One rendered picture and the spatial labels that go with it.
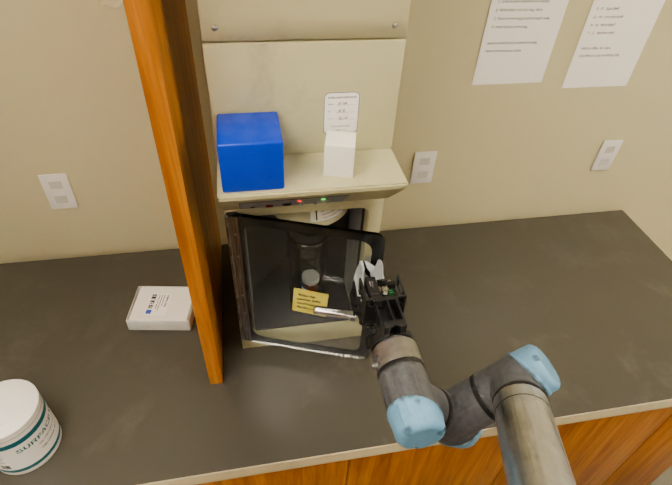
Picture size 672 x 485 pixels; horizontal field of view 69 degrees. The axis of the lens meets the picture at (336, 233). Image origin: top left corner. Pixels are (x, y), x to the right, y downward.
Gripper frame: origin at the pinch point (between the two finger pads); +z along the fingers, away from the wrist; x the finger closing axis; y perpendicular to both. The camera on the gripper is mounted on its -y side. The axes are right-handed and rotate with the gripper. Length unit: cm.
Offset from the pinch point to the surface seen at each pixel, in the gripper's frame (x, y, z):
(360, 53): 1.3, 37.9, 11.5
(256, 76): 18.1, 34.7, 11.5
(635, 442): -83, -68, -16
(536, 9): -54, 31, 54
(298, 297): 12.3, -12.9, 5.7
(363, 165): 0.5, 20.0, 6.2
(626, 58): -87, 17, 54
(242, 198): 21.9, 19.3, 0.0
